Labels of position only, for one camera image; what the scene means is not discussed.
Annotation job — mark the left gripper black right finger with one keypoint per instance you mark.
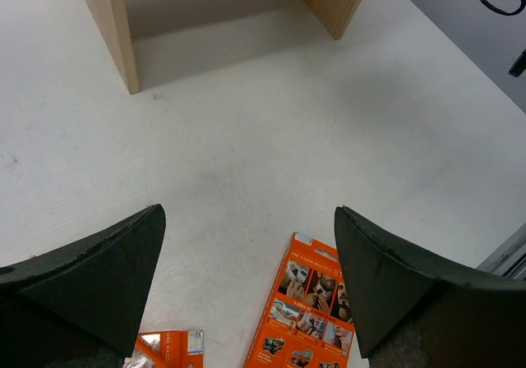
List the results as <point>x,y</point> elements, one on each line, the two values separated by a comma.
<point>414,308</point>

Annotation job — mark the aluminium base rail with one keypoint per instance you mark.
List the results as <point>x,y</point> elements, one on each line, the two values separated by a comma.
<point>508,260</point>

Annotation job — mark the orange razor pack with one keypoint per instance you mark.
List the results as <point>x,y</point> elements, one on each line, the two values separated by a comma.
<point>307,319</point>
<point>174,349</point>

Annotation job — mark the orange razor pack front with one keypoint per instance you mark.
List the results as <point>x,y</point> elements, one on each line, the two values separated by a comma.
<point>307,319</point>

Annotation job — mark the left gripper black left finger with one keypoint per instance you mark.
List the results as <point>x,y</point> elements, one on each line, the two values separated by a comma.
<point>81,305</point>

